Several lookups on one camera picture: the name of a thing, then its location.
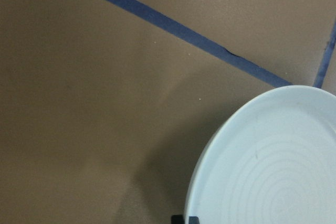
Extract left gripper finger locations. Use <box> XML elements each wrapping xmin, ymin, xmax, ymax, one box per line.
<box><xmin>171</xmin><ymin>215</ymin><xmax>200</xmax><ymax>224</ymax></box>

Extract light blue plate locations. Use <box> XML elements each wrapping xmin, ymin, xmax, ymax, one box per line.
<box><xmin>184</xmin><ymin>86</ymin><xmax>335</xmax><ymax>223</ymax></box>

